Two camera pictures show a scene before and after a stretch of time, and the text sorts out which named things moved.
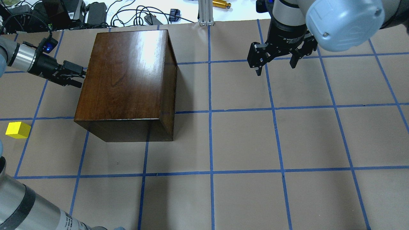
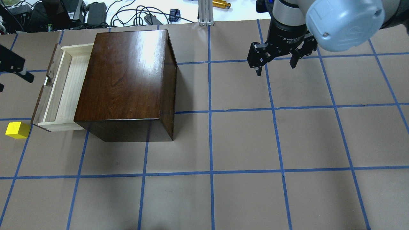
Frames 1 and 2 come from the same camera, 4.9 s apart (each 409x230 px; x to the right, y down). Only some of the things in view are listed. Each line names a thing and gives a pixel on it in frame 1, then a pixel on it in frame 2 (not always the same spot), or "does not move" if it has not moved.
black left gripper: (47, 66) → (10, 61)
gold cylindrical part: (221, 3) does not move
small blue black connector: (175, 12) does not move
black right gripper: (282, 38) does not move
